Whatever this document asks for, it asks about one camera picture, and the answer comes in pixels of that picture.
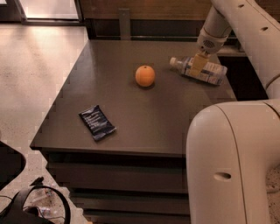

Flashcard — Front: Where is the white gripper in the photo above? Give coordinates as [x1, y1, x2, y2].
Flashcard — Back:
[190, 28, 226, 77]

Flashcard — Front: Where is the clear plastic water bottle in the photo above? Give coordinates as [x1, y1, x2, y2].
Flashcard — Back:
[170, 57, 228, 86]

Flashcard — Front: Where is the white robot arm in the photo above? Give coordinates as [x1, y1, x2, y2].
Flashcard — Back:
[186, 0, 280, 224]

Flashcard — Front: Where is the orange fruit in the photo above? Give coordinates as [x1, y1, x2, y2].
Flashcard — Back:
[135, 66, 155, 88]

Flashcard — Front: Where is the dark blue snack packet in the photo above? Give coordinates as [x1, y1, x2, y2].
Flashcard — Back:
[79, 105, 116, 141]

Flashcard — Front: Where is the black chair seat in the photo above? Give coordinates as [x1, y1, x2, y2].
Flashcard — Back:
[0, 142, 26, 191]

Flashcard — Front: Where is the left metal wall bracket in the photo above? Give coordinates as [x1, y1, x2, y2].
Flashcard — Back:
[118, 8, 131, 40]

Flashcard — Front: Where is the black chair base ring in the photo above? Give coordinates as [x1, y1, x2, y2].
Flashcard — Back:
[0, 177, 72, 224]

